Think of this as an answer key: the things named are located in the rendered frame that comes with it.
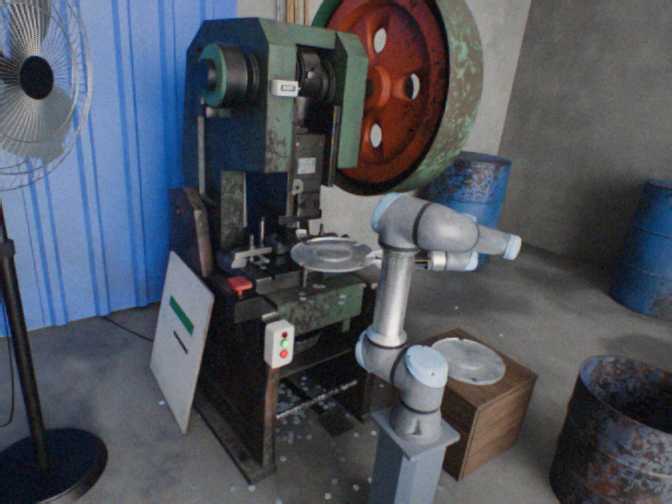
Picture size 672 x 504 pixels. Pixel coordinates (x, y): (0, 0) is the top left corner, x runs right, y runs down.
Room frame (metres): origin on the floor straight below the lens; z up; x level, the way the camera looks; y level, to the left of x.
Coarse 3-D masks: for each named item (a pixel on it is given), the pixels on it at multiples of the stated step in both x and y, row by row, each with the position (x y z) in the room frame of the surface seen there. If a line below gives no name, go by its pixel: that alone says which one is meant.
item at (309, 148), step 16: (304, 128) 1.59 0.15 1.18; (304, 144) 1.54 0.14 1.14; (320, 144) 1.58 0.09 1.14; (304, 160) 1.54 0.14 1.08; (320, 160) 1.59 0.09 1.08; (304, 176) 1.55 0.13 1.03; (320, 176) 1.59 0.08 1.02; (272, 192) 1.57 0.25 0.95; (288, 192) 1.51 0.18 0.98; (304, 192) 1.53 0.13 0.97; (320, 192) 1.56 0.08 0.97; (272, 208) 1.57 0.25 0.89; (288, 208) 1.51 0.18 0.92; (304, 208) 1.50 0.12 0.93
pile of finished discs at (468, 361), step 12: (432, 348) 1.59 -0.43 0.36; (444, 348) 1.60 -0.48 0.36; (456, 348) 1.61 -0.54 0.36; (468, 348) 1.62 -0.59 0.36; (480, 348) 1.63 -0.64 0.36; (456, 360) 1.51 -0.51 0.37; (468, 360) 1.52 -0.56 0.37; (480, 360) 1.53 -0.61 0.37; (492, 360) 1.55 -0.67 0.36; (456, 372) 1.44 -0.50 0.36; (468, 372) 1.45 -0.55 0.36; (480, 372) 1.46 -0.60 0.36; (492, 372) 1.46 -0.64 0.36; (504, 372) 1.48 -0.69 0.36; (480, 384) 1.39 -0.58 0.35
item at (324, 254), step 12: (312, 240) 1.55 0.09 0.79; (324, 240) 1.56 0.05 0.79; (336, 240) 1.57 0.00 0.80; (348, 240) 1.57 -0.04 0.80; (300, 252) 1.44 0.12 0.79; (312, 252) 1.44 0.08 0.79; (324, 252) 1.43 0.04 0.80; (336, 252) 1.43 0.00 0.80; (348, 252) 1.44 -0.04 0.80; (360, 252) 1.46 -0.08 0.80; (300, 264) 1.33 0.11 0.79; (312, 264) 1.34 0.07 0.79; (324, 264) 1.34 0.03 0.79; (336, 264) 1.35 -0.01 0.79; (348, 264) 1.35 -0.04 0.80
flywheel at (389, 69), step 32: (352, 0) 1.94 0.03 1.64; (384, 0) 1.81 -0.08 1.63; (416, 0) 1.70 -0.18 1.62; (352, 32) 1.98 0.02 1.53; (416, 32) 1.73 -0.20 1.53; (384, 64) 1.83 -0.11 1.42; (416, 64) 1.71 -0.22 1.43; (448, 64) 1.58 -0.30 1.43; (384, 96) 1.79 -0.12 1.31; (416, 96) 1.70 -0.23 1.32; (384, 128) 1.80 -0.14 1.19; (416, 128) 1.68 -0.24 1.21; (384, 160) 1.78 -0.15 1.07; (416, 160) 1.63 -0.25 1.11
